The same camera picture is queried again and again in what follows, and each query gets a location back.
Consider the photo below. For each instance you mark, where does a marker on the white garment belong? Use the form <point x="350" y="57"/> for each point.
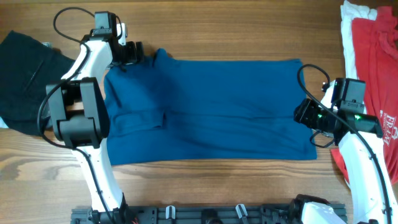
<point x="349" y="12"/>

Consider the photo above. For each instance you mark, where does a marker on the black folded garment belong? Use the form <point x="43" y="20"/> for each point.
<point x="27" y="66"/>

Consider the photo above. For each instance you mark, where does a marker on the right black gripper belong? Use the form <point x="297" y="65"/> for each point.
<point x="301" y="113"/>

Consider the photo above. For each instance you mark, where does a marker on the blue t-shirt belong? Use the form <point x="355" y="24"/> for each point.
<point x="165" y="109"/>

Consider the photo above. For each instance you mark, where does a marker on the red t-shirt with print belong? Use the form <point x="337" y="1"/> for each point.
<point x="376" y="62"/>

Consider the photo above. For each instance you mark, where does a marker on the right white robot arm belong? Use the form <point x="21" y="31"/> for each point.
<point x="359" y="140"/>

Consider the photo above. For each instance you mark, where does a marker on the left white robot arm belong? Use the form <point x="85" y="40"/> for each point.
<point x="81" y="123"/>

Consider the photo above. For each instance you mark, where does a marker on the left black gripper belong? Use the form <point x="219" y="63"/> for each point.
<point x="137" y="52"/>

